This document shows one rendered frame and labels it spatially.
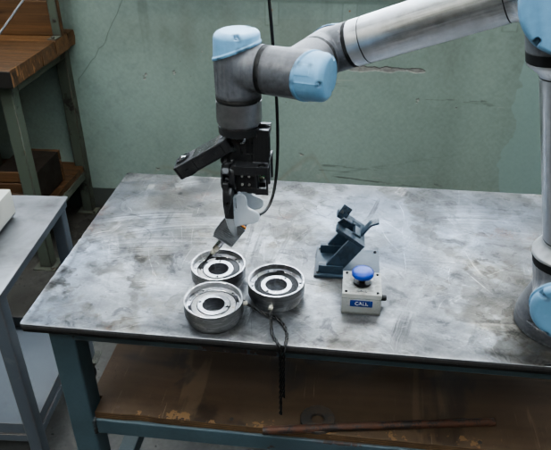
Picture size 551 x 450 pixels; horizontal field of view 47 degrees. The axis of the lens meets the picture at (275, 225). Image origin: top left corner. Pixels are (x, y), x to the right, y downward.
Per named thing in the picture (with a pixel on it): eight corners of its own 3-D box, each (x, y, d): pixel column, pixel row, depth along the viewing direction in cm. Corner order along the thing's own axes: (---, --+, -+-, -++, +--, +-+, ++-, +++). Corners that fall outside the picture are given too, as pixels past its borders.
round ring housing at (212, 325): (189, 341, 108) (187, 322, 106) (181, 304, 117) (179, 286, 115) (249, 330, 111) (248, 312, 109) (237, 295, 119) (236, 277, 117)
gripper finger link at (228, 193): (232, 222, 109) (230, 174, 105) (223, 221, 109) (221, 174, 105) (237, 211, 113) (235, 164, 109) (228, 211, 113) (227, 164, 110)
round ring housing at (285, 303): (254, 278, 124) (254, 260, 122) (307, 283, 122) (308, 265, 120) (242, 311, 115) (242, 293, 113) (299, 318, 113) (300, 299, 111)
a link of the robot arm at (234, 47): (250, 38, 92) (200, 33, 95) (253, 110, 98) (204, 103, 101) (273, 26, 98) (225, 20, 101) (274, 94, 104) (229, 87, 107)
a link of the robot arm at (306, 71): (347, 39, 98) (283, 32, 102) (321, 59, 89) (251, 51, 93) (345, 88, 102) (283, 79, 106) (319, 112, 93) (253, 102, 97)
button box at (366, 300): (340, 313, 114) (342, 291, 112) (342, 289, 120) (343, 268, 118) (386, 316, 114) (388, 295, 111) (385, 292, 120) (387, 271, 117)
